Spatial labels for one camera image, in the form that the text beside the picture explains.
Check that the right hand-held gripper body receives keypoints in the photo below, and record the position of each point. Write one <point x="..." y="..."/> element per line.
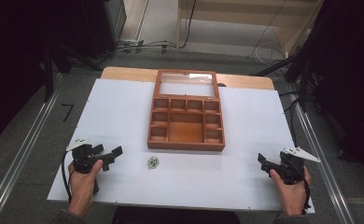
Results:
<point x="290" y="168"/>

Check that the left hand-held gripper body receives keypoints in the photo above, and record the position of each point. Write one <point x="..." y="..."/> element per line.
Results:
<point x="83" y="155"/>

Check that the person's right hand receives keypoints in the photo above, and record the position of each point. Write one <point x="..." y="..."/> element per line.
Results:
<point x="292" y="194"/>

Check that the person's left hand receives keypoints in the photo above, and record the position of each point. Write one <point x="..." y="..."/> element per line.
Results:
<point x="83" y="183"/>

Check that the white table board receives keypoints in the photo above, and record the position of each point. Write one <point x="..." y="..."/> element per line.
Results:
<point x="118" y="118"/>

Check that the small green white badge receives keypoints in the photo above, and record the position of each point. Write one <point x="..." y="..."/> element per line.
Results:
<point x="153" y="162"/>

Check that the brown wooden compartment box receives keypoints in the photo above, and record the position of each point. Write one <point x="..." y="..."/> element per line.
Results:
<point x="186" y="124"/>

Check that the person's dark lap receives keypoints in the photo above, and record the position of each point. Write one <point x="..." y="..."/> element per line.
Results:
<point x="175" y="216"/>

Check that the black stand legs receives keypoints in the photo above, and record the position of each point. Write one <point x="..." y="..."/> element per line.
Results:
<point x="51" y="68"/>
<point x="282" y="65"/>

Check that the dark curtain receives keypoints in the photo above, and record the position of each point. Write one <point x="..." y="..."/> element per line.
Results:
<point x="348" y="68"/>

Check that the dark cabinet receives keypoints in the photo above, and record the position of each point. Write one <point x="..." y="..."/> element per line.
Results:
<point x="77" y="28"/>

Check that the metal floor rail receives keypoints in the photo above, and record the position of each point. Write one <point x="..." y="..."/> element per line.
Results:
<point x="21" y="152"/>
<point x="321" y="152"/>

